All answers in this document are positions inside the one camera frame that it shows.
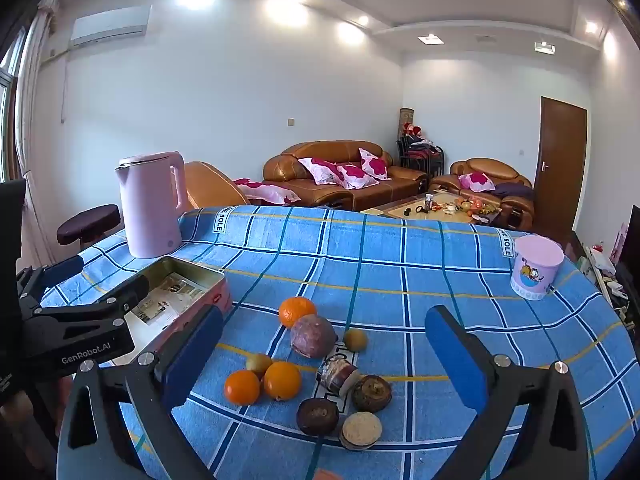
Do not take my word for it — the brown fruit with tan top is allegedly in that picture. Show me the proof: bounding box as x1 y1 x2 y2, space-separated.
351 375 392 413

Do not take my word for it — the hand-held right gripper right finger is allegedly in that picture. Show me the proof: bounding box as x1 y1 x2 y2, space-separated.
425 305 598 480

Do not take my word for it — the printed paper leaflet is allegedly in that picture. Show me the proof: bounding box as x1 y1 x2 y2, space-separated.
130 272 208 326

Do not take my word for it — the floral pink white pillow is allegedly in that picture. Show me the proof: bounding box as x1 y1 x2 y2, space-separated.
336 162 373 190
298 157 346 186
459 171 496 193
359 148 391 181

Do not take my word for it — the brown wooden door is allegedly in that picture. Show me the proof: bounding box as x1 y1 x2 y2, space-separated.
532 96 588 241

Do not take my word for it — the dark wrinkled round fruit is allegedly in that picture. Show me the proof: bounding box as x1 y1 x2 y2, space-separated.
296 398 340 436

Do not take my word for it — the pink electric kettle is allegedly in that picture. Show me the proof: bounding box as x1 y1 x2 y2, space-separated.
115 151 187 259

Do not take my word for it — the purple cloth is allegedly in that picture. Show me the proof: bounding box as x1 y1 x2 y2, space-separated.
492 182 535 201

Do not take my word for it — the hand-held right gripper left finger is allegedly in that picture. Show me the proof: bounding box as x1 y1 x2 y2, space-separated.
56 304 226 480

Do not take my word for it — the black television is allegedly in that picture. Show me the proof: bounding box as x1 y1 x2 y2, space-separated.
617 205 640 306

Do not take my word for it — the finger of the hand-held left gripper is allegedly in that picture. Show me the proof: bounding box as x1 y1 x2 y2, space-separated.
30 276 151 329
17 255 85 311

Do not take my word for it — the large purple passion fruit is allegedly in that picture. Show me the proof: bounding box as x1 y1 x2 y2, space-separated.
290 314 337 359

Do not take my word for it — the wooden coffee table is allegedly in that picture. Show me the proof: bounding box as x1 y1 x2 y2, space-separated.
360 192 503 226

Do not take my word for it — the orange leather chair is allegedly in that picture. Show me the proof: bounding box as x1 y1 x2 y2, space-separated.
185 161 249 209

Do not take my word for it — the pale tan round fruit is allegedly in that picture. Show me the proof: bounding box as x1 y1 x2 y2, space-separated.
339 411 383 452

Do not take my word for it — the small dark red jar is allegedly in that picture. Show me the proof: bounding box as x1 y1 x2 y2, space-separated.
316 353 362 395

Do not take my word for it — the pale pink curtain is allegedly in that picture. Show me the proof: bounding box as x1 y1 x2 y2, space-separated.
15 0 61 261

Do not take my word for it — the white air conditioner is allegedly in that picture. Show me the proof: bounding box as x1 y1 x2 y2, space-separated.
70 5 152 47

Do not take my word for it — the orange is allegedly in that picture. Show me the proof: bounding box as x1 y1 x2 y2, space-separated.
278 296 317 329
224 370 262 406
263 361 302 401

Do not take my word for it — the pink metal tin box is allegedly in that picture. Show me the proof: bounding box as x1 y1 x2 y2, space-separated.
107 255 234 368

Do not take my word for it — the colourful snack pile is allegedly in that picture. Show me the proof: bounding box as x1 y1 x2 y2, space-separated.
427 197 501 221

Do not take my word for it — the pink floral blanket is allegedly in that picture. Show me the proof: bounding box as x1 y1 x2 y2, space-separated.
232 177 301 206

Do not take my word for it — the stack of dark chairs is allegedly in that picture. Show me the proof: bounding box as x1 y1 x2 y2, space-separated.
396 135 445 176

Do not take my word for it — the brown leather sofa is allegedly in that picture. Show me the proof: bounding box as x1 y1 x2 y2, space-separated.
263 141 431 211

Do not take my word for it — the brown leather armchair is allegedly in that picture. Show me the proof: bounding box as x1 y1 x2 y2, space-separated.
432 158 535 231

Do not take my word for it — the dark purple stool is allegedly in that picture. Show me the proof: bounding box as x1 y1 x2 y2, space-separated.
56 205 122 251

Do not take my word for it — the window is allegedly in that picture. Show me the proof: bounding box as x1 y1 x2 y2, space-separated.
0 25 28 183

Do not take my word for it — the blue plaid blanket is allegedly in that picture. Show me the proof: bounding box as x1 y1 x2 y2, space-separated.
40 205 638 480

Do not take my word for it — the pink cartoon cup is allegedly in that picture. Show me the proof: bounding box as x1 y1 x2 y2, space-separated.
510 235 565 302

